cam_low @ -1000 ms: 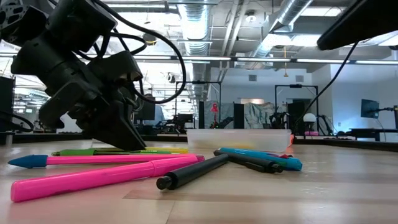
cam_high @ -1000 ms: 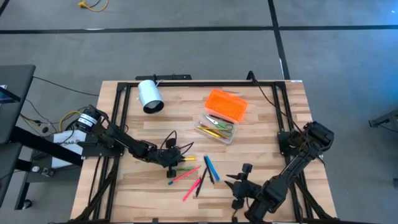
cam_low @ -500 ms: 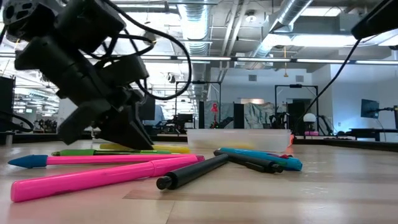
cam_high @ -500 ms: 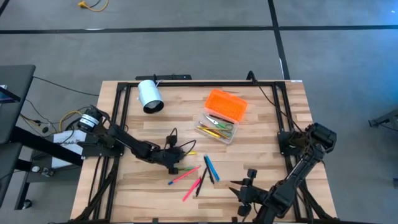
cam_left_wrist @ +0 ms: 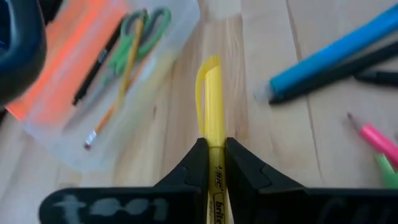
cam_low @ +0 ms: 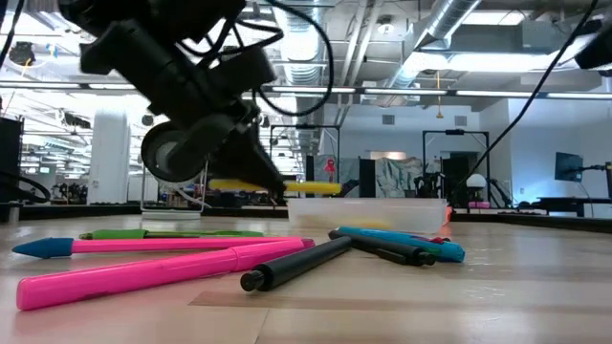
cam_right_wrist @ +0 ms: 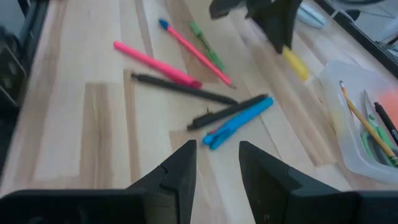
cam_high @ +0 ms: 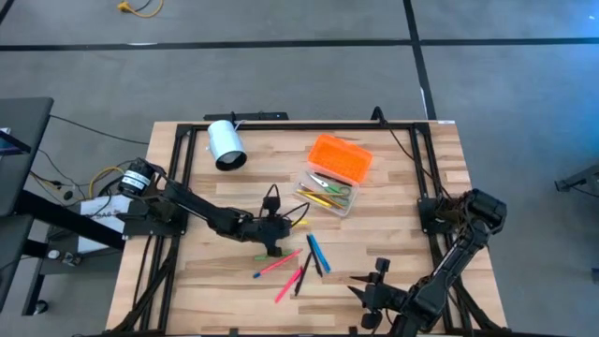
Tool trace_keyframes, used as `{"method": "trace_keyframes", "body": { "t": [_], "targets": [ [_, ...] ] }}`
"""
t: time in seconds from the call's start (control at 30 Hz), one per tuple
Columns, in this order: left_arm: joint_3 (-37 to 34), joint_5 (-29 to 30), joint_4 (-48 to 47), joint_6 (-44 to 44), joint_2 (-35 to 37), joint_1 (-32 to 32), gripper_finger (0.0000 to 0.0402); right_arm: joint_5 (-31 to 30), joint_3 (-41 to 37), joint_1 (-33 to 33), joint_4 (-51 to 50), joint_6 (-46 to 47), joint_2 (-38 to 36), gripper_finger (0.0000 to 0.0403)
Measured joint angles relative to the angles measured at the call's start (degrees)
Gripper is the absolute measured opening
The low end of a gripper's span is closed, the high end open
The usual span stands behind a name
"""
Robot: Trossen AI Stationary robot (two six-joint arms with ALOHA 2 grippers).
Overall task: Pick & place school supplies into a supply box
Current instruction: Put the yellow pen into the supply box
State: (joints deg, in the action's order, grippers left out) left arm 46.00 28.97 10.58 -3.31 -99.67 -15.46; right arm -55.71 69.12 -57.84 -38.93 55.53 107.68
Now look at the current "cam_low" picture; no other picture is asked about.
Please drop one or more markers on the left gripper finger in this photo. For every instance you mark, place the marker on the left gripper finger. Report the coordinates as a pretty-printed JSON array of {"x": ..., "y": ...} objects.
[
  {"x": 260, "y": 167},
  {"x": 228, "y": 165}
]

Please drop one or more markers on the yellow highlighter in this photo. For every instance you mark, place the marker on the yellow highlighter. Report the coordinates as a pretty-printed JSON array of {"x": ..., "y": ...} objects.
[{"x": 315, "y": 187}]

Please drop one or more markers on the green pen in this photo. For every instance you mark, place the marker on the green pen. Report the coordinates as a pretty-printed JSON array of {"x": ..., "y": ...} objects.
[{"x": 191, "y": 234}]

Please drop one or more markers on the pink pen blue cap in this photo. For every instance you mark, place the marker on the pink pen blue cap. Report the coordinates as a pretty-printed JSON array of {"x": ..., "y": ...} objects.
[{"x": 167, "y": 245}]

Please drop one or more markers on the black pen round button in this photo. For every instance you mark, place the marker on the black pen round button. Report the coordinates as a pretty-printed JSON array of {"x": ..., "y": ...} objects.
[{"x": 296, "y": 265}]

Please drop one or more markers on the thick pink highlighter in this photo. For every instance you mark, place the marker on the thick pink highlighter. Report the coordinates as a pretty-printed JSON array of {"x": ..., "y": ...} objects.
[{"x": 143, "y": 273}]

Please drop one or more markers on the black pen with clip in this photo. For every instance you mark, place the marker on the black pen with clip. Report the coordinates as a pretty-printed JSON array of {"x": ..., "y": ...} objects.
[{"x": 382, "y": 248}]

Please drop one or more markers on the blue multicolour pen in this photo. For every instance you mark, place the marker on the blue multicolour pen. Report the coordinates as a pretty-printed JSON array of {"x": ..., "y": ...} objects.
[{"x": 406, "y": 243}]

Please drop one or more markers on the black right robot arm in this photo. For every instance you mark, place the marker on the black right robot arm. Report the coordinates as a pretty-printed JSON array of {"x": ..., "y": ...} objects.
[{"x": 597, "y": 48}]

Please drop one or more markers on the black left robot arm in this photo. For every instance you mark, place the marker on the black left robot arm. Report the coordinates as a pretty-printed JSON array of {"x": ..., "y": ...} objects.
[{"x": 143, "y": 14}]

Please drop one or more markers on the clear pencil box orange lid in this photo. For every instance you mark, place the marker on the clear pencil box orange lid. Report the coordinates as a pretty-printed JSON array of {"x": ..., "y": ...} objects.
[{"x": 373, "y": 212}]

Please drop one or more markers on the small red figure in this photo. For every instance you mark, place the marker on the small red figure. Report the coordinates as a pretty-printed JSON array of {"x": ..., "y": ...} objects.
[{"x": 330, "y": 167}]

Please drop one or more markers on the small yellow marker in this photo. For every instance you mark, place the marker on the small yellow marker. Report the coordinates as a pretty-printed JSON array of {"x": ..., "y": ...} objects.
[{"x": 354, "y": 224}]

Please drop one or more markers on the pale draped cloth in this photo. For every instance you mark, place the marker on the pale draped cloth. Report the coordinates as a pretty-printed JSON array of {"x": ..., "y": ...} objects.
[{"x": 397, "y": 177}]

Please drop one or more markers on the black monitor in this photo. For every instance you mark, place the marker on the black monitor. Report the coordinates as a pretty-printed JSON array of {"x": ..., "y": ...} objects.
[{"x": 9, "y": 157}]

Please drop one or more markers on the white globe lamp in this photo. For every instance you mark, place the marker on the white globe lamp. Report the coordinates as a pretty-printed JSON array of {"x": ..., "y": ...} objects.
[{"x": 476, "y": 180}]

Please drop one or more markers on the dark background desk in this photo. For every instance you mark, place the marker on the dark background desk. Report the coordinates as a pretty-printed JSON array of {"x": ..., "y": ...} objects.
[{"x": 574, "y": 200}]

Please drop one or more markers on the black station frame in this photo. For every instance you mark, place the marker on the black station frame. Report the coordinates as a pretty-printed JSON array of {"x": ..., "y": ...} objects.
[
  {"x": 306, "y": 126},
  {"x": 454, "y": 132}
]

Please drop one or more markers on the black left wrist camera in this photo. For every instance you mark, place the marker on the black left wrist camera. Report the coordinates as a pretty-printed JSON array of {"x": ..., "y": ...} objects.
[{"x": 248, "y": 71}]

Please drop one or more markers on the silver ceiling duct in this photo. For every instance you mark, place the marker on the silver ceiling duct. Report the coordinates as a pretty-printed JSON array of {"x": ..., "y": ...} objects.
[
  {"x": 449, "y": 19},
  {"x": 299, "y": 43}
]

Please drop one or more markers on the black table frame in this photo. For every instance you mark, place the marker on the black table frame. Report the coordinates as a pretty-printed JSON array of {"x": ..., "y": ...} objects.
[{"x": 72, "y": 210}]

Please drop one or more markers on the wall mounted monitor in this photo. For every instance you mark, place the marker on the wall mounted monitor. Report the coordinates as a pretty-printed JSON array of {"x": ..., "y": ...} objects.
[{"x": 569, "y": 167}]

